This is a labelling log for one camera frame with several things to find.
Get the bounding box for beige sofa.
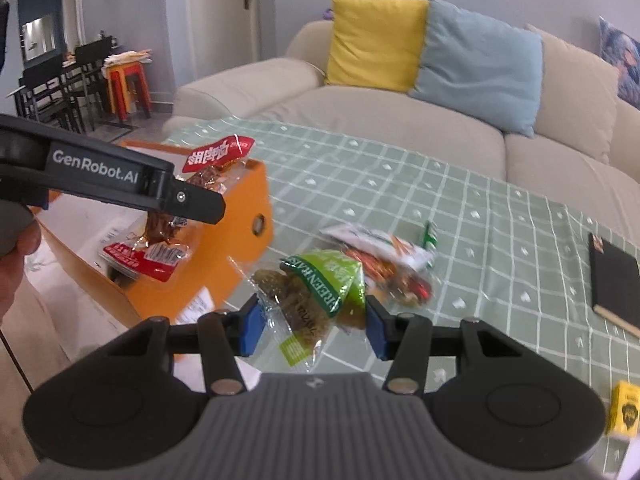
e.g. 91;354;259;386
172;20;640;211

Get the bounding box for light blue pillow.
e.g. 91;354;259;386
407;0;545;138

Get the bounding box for person's left hand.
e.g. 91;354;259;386
0;229;42;330

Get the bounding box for yellow pillow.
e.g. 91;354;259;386
324;0;431;93

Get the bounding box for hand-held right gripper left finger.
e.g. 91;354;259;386
120;294;267;396

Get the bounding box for green raisin snack packet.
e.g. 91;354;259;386
227;249;368;373

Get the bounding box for black notebook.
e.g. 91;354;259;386
587;232;640;338

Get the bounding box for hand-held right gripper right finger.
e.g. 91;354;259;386
365;295;533;396

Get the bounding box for meat snack packet red label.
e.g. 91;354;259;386
97;135;256;283

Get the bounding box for anime print pillow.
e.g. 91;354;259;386
599;16;640;111

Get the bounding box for white green snack packet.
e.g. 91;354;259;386
319;224;436;272

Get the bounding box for stacked red orange stools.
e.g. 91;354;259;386
105;60;153;122

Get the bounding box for clear orange mixed snack packet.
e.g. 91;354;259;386
350;247;433;308

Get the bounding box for white door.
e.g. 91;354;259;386
195;0;262;83

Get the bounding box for small yellow box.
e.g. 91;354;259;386
605;380;640;436

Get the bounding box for orange cardboard box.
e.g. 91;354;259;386
30;140;275;361

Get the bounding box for cloth bundle on stools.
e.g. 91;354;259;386
102;49;152;68

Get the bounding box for beige cushion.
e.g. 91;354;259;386
525;24;621;165

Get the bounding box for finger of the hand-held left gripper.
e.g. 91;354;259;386
149;174;227;226

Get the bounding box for green checked tablecloth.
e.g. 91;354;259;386
160;115;640;480

